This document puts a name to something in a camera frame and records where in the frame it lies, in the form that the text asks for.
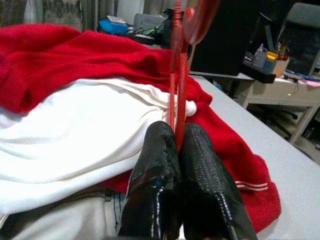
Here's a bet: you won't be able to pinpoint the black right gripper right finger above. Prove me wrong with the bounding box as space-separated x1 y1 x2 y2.
179 122 258 240

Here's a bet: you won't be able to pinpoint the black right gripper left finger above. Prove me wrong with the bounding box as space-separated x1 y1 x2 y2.
117 121 181 238

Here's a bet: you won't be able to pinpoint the red clothes hanger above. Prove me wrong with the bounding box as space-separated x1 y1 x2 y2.
167 0 221 154

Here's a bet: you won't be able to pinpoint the plain red garment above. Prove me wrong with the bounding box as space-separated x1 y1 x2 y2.
0 23 213 116

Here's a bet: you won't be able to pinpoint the red garment with white stripes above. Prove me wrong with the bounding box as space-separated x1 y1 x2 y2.
98 74 283 235

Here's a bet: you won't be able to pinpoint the white wooden desk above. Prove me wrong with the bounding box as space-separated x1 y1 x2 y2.
239 74 320 151

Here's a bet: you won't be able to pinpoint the light grey trousers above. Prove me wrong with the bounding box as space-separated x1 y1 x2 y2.
0 189 126 240

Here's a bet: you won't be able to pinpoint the black flat tray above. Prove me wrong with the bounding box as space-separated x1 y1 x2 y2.
241 59 277 85

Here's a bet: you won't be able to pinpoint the white plastic bottle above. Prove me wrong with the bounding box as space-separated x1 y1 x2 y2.
252 43 268 68

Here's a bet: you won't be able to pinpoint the small cardboard tool box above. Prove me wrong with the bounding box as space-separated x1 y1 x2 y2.
264 51 291 78

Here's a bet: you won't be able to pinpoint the blue plastic box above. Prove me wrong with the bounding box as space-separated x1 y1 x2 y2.
97 15 130 36

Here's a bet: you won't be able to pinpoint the large black box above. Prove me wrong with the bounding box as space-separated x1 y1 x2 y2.
187 0 261 77

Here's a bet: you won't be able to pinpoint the white grey printer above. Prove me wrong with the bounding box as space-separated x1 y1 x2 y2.
133 12 167 32

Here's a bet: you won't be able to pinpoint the black office chair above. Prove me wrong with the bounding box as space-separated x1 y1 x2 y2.
276 2 320 77

